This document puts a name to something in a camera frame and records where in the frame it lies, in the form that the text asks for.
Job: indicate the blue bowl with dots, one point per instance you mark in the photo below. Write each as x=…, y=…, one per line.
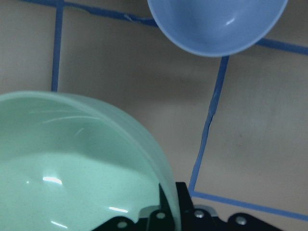
x=215, y=28

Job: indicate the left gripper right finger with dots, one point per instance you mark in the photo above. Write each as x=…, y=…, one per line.
x=204, y=218

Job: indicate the green bowl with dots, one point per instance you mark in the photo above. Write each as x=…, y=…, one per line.
x=71, y=163

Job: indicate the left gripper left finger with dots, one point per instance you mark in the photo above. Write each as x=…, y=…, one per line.
x=160, y=219

